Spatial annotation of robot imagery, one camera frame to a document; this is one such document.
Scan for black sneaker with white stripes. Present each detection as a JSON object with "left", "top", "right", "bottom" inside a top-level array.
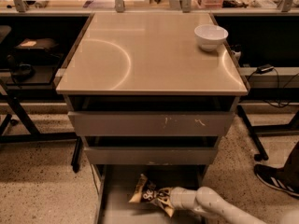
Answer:
[{"left": 254, "top": 164, "right": 299, "bottom": 199}]

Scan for black power adapter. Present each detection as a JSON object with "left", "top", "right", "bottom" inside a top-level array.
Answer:
[{"left": 256, "top": 64, "right": 274, "bottom": 74}]

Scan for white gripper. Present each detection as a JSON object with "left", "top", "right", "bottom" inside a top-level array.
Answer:
[{"left": 170, "top": 187, "right": 199, "bottom": 210}]

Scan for grey drawer cabinet with counter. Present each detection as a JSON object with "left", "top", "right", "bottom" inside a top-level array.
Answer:
[{"left": 55, "top": 12, "right": 249, "bottom": 224}]

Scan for grey middle drawer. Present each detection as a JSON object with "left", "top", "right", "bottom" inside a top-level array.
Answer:
[{"left": 84, "top": 147, "right": 218, "bottom": 165}]

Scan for brown sea salt chip bag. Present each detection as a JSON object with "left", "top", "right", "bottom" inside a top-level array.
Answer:
[{"left": 130, "top": 174, "right": 175, "bottom": 217}]

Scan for black table frame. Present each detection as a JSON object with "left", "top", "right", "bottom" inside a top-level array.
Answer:
[
  {"left": 237, "top": 105, "right": 299, "bottom": 161},
  {"left": 0, "top": 80, "right": 82, "bottom": 173}
]

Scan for grey top drawer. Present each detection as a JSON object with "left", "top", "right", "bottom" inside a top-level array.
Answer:
[{"left": 68, "top": 111, "right": 234, "bottom": 136}]

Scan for dark trouser leg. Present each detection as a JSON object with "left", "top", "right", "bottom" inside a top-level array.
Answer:
[{"left": 283, "top": 141, "right": 299, "bottom": 187}]

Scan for black box with label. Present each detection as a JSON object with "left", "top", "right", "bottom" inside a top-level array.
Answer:
[{"left": 16, "top": 38, "right": 58, "bottom": 50}]

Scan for white ceramic bowl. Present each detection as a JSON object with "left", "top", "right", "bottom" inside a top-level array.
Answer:
[{"left": 194, "top": 24, "right": 228, "bottom": 51}]

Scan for open grey bottom drawer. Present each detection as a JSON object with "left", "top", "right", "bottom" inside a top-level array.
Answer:
[{"left": 94, "top": 165, "right": 207, "bottom": 224}]

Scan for black table frame right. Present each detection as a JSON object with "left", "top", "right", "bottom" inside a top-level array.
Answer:
[{"left": 237, "top": 105, "right": 299, "bottom": 161}]

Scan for black cable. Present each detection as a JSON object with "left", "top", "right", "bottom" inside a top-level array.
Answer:
[{"left": 246, "top": 67, "right": 299, "bottom": 108}]

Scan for black headphones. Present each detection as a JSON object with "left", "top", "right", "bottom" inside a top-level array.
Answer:
[{"left": 7, "top": 55, "right": 35, "bottom": 81}]

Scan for black table frame left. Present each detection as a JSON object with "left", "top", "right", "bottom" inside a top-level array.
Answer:
[{"left": 0, "top": 80, "right": 82, "bottom": 173}]

